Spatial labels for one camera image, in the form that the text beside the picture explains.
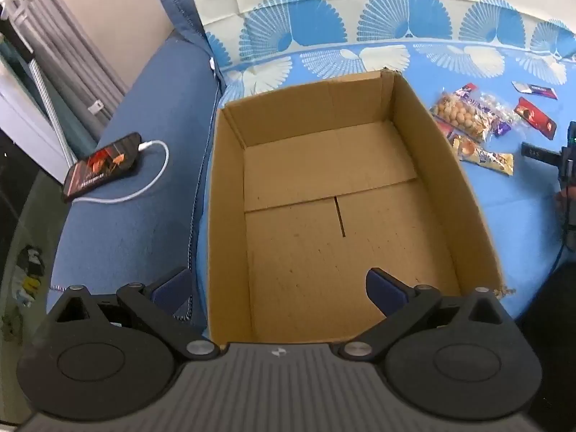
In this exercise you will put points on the black smartphone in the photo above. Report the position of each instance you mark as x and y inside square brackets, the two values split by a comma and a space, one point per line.
[101, 164]

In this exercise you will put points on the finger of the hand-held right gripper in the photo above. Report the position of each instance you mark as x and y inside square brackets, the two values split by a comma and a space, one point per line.
[540, 153]

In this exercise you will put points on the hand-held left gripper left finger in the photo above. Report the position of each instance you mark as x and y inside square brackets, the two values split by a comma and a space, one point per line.
[173, 287]

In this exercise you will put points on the brown cardboard box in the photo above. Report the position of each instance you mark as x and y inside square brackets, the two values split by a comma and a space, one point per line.
[315, 243]

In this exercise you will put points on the person's right hand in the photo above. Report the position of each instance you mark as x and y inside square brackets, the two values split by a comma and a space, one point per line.
[562, 199]

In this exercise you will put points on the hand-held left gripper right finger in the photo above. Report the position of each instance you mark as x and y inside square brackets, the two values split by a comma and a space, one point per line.
[382, 288]

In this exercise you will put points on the white curtain clip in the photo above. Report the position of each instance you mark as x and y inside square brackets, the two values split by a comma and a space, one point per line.
[95, 108]

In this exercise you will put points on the white fabric tag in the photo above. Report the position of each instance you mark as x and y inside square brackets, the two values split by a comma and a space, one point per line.
[212, 64]

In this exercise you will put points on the white window frame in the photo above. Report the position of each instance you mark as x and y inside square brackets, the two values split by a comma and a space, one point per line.
[27, 121]

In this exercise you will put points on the red and white snack packet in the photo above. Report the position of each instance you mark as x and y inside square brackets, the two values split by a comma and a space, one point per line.
[535, 90]

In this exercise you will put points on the clear bag of round snacks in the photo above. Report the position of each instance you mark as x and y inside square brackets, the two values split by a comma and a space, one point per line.
[459, 114]

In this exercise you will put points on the grey curtain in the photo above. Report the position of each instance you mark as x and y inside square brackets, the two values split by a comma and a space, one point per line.
[76, 54]

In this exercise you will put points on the purple swirl snack packet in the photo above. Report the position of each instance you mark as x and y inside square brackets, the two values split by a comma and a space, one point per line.
[492, 114]

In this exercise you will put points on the dark window pane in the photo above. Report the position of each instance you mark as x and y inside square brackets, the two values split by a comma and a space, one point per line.
[22, 216]

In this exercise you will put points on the yellow bread snack packet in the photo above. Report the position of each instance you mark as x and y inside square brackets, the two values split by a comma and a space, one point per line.
[483, 155]

